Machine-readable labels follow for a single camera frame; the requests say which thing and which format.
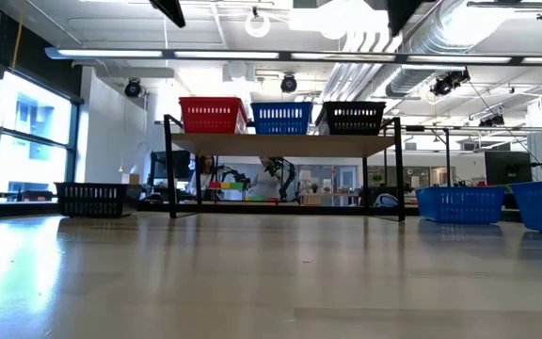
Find black plastic basket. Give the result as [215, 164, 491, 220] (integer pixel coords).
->
[315, 101, 388, 137]
[55, 182, 130, 218]

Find black-framed wooden shelf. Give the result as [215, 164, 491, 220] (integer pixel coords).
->
[162, 114, 407, 222]

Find long ceiling light bar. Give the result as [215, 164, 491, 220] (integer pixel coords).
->
[44, 46, 542, 67]

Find black ceiling spotlights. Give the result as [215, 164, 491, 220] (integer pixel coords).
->
[478, 112, 506, 128]
[429, 69, 470, 98]

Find round black ceiling speaker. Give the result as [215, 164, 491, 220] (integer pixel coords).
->
[123, 78, 142, 99]
[279, 73, 298, 94]

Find black ceiling track fixture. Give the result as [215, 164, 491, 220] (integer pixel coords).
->
[467, 0, 542, 21]

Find dark computer monitor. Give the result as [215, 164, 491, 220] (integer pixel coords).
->
[484, 150, 534, 187]
[151, 150, 192, 181]

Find large dark-framed window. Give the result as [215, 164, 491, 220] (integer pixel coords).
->
[0, 70, 84, 203]

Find person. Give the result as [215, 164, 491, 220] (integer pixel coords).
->
[190, 154, 218, 199]
[249, 157, 281, 202]

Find white and blue device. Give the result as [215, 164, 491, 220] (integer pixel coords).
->
[374, 192, 399, 208]

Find silver ventilation duct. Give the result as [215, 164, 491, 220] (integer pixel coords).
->
[386, 0, 502, 99]

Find white hanging ring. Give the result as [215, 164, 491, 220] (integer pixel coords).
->
[245, 11, 272, 39]

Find black background stand frame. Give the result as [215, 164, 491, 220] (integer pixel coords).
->
[405, 124, 452, 189]

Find yellow hanging cable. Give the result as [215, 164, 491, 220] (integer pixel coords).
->
[10, 0, 26, 72]

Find black aluminium table frame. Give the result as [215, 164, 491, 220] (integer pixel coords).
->
[0, 201, 524, 222]

